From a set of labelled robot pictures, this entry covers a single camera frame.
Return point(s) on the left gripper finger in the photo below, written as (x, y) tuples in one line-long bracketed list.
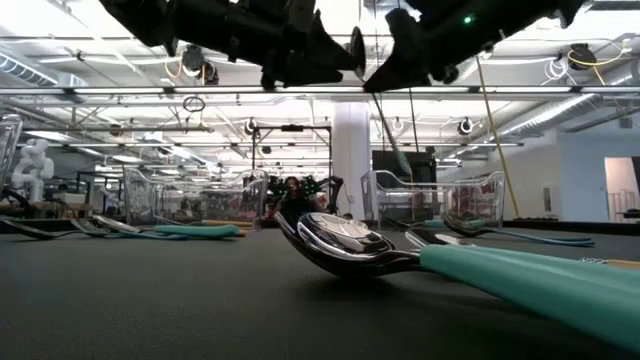
[(310, 77), (325, 50)]

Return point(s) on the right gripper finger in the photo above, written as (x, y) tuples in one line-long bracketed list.
[(446, 74), (405, 55)]

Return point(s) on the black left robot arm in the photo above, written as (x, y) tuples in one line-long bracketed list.
[(150, 20)]

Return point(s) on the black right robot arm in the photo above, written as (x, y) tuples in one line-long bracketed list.
[(540, 15)]

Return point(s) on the white column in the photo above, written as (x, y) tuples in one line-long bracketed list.
[(350, 150)]

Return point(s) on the black screen panel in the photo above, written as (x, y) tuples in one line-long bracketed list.
[(425, 165)]

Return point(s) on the person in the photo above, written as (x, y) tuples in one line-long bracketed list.
[(295, 202)]

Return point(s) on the overhead metal crossbar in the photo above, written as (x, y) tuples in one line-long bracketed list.
[(150, 90)]

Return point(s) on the clear plastic bin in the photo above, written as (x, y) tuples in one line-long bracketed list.
[(135, 200), (372, 200)]

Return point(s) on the cluttered workbench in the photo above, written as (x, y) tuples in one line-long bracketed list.
[(75, 200)]

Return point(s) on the white robot figure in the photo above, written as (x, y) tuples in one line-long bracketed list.
[(32, 165)]

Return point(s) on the black metal frame stand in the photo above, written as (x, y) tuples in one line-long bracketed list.
[(292, 128)]

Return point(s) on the silver air duct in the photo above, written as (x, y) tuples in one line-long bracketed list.
[(25, 70)]

